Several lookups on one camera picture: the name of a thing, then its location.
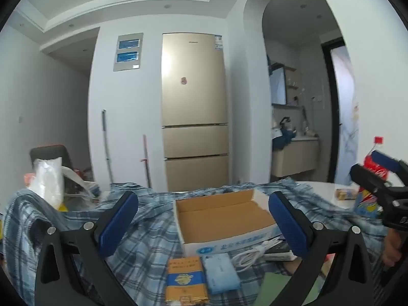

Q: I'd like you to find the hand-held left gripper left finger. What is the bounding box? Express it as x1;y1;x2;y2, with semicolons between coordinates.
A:
33;190;139;306

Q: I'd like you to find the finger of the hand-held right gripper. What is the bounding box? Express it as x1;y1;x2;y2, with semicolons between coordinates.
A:
371;149;408;185
350;162;396;209

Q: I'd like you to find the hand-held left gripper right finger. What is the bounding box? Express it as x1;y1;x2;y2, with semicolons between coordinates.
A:
268;191;375;306

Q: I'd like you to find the cardboard box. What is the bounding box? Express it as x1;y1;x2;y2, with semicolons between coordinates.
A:
173;189;282;258

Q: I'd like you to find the gold blue cigarette pack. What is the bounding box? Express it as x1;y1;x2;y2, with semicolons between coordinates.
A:
165;256;210;305
336;189;360;201

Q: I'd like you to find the person's right hand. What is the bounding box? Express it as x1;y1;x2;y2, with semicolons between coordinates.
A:
382;230;405;267

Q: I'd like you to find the blue plaid shirt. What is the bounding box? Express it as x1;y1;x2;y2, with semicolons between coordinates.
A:
3;177;388;306

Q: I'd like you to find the grey white plastic bag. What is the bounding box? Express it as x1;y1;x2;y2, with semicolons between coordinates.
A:
62;166;96;199

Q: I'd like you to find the green mat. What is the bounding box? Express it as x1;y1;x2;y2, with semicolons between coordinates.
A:
254;272;319;306

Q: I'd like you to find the beige vanity cabinet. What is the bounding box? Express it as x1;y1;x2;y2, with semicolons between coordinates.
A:
272;137;320;178

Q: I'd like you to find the light blue tissue pack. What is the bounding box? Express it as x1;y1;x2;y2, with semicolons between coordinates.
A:
202;253;242;295

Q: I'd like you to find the blue cloth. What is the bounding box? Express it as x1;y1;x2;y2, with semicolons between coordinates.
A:
272;130;299;151

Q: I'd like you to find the bathroom mirror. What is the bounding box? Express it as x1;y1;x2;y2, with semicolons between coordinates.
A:
269;65;287;106

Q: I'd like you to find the gold refrigerator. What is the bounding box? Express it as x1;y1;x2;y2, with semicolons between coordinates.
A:
160;33;231;192

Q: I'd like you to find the grey electrical panel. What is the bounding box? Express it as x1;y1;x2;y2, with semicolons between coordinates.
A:
112;32;144;72

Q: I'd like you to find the white coiled cable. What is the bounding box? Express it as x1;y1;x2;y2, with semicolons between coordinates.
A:
230;240;278;272

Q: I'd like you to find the red grey broom handle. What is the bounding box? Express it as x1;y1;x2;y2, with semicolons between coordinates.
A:
139;134;152;188

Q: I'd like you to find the black door frame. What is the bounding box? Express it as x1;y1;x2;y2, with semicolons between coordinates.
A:
320;36;347;184

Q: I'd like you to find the silver mop handle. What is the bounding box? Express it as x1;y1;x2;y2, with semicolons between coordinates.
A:
101;110;114;184

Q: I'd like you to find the wall shelf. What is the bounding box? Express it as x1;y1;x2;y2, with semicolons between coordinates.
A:
285;67;301;106

